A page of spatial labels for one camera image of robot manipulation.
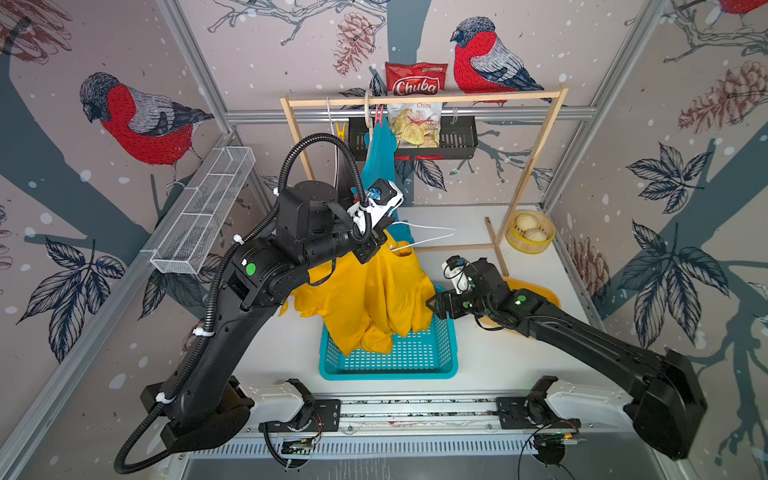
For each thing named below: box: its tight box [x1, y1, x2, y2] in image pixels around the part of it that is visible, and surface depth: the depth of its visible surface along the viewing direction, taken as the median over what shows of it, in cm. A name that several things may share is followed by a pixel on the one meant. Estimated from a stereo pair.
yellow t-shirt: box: [278, 232, 436, 357], surface depth 72 cm
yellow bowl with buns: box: [505, 210, 556, 254], surface depth 109 cm
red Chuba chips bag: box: [385, 62, 448, 149], surface depth 87 cm
